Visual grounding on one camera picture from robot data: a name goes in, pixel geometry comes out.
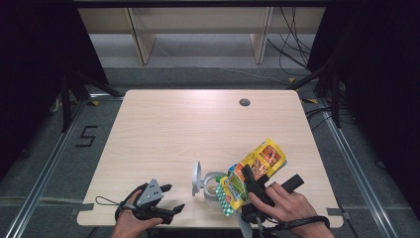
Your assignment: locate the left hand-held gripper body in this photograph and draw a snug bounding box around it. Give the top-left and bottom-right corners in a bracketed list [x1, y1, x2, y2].
[132, 178, 175, 226]

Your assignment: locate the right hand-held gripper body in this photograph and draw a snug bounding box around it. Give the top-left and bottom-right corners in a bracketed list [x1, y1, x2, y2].
[236, 174, 305, 238]

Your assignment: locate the yellow seasoning pouch green cap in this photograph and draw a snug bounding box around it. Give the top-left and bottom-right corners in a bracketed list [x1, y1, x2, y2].
[215, 138, 287, 218]

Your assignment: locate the person's right hand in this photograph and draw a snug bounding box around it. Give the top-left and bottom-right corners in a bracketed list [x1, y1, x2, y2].
[248, 181, 321, 227]

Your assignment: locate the person's left hand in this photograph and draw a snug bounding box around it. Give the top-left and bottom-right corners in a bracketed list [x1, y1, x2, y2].
[110, 189, 164, 238]

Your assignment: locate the grey floor tape strip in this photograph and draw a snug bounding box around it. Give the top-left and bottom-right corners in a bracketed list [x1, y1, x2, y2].
[70, 202, 96, 216]
[326, 207, 352, 220]

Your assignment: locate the black stand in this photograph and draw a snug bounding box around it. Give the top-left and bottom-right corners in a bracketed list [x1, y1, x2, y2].
[286, 60, 344, 129]
[59, 68, 124, 134]

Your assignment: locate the dark curtain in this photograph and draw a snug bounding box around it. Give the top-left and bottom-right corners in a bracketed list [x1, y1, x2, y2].
[0, 0, 110, 181]
[306, 0, 420, 221]

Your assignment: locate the light wooden shelf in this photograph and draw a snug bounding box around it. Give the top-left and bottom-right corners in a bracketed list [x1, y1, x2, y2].
[77, 6, 326, 65]

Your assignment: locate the black wrist strap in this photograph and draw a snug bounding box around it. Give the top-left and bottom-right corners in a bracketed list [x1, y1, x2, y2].
[114, 182, 149, 223]
[266, 215, 331, 232]

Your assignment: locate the thin cord loop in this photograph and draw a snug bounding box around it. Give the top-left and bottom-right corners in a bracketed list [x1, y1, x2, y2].
[95, 195, 123, 207]

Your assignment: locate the black floor cable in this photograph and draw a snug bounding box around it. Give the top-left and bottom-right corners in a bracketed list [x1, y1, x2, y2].
[304, 105, 332, 131]

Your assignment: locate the metal floor rail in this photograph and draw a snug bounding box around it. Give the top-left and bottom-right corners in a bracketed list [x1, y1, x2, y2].
[4, 98, 87, 238]
[317, 98, 399, 238]

